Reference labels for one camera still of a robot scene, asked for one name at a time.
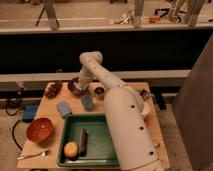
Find metal cup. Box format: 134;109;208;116
95;87;105;100

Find grey panel at right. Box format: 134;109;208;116
172;34;213;171

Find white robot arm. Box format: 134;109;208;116
79;51;165;171

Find black cable on floor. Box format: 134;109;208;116
4;89;28;151

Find silver fork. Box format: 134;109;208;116
17;150;50;160

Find green plastic tray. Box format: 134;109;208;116
57;114;119;168

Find red orange bowl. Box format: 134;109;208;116
26;118;54;144

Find small dark gadget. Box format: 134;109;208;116
140;89;150;100

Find blue box on floor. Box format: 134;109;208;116
22;105;38;123

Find blue sponge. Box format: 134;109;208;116
56;101;71;118

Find white paper cup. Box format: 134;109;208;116
141;102;151;119

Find blue grey cloth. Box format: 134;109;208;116
81;95;95;111

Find bunch of dark grapes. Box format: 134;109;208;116
44;81;63;99

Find yellow red apple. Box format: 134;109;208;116
64;141;78;158

